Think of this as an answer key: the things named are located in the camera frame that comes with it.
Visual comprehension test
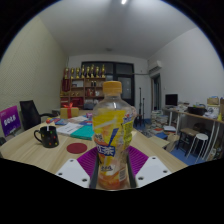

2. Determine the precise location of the white wall air conditioner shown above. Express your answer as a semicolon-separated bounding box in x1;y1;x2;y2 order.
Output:
147;60;164;75

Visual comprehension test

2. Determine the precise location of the black mug with coloured dots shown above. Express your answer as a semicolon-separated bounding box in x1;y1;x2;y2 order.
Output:
33;125;60;149

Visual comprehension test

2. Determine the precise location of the white paper sheet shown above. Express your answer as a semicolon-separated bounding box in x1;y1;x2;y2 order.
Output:
56;122;84;136

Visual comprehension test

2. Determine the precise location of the colourful blue booklet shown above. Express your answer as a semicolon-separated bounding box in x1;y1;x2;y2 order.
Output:
45;116;69;126

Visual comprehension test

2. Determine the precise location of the purple sign on stand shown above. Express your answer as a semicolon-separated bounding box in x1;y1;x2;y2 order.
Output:
0;105;22;138

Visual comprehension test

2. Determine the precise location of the teal book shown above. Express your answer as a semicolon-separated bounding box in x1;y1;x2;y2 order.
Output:
70;124;95;141

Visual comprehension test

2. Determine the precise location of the black office chair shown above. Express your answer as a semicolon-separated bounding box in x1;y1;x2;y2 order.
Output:
19;99;56;132

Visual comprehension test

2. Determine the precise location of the pile of books on floor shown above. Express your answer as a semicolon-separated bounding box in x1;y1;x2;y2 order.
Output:
146;109;178;138

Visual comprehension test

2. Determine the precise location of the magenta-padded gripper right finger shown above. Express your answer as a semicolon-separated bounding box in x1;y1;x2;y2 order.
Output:
127;145;173;189

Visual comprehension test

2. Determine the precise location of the wooden shelf unit with trophies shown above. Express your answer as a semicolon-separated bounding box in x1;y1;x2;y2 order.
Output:
59;64;108;109

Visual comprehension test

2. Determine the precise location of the dark wooden stool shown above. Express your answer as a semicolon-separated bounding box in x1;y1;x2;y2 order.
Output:
175;127;200;153

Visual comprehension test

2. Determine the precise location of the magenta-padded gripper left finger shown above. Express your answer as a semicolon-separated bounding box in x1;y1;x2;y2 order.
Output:
55;147;100;190

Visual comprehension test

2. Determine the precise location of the black computer monitor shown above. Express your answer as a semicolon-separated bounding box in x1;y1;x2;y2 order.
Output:
164;93;179;108

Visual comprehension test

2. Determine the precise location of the black tripod stand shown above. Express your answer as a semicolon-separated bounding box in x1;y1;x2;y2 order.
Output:
136;87;147;128

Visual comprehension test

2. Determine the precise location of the dark glass door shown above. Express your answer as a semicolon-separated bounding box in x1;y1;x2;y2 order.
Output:
81;61;136;108

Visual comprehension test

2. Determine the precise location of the yellow gift box red ribbon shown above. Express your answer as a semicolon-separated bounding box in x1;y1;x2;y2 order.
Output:
59;103;80;120

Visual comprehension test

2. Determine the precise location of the yellow-labelled plastic drink bottle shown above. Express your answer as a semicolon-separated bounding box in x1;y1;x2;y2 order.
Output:
92;80;138;191

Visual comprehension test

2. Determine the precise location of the flat round red coaster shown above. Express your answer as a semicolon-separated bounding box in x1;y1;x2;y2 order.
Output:
66;142;88;155

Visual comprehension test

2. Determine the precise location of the long wooden side desk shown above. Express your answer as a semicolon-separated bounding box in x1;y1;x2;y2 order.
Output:
162;106;224;161

